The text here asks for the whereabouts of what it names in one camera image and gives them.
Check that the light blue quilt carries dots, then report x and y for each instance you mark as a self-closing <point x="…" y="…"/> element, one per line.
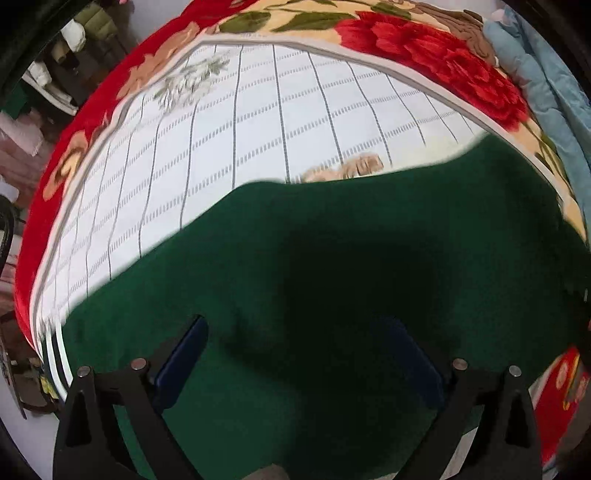
<point x="545" y="69"/>

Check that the white checked floral sheet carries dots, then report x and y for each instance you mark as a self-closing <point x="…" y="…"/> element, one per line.
<point x="207" y="138"/>

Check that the white puffer jacket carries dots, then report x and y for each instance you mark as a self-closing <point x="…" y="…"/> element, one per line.
<point x="46" y="87"/>

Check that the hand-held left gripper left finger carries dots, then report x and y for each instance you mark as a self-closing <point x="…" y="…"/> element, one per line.
<point x="182" y="357"/>

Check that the olive puffer jacket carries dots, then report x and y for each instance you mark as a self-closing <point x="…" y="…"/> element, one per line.
<point x="94" y="14"/>

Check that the black curved tube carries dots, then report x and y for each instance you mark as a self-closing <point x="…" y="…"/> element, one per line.
<point x="7" y="230"/>

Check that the dark green hanging garment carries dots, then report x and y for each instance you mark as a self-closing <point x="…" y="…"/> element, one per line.
<point x="11" y="99"/>

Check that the pink folded fabric stack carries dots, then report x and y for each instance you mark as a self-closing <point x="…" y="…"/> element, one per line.
<point x="18" y="152"/>

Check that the red floral blanket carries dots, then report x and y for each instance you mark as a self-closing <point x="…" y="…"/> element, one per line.
<point x="438" y="50"/>

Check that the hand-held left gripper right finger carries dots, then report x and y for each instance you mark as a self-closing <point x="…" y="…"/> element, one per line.
<point x="418" y="362"/>

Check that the green and cream varsity jacket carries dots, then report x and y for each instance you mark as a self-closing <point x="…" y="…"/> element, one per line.
<point x="323" y="258"/>

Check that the white puffer sleeve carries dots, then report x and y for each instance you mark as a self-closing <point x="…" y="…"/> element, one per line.
<point x="74" y="37"/>

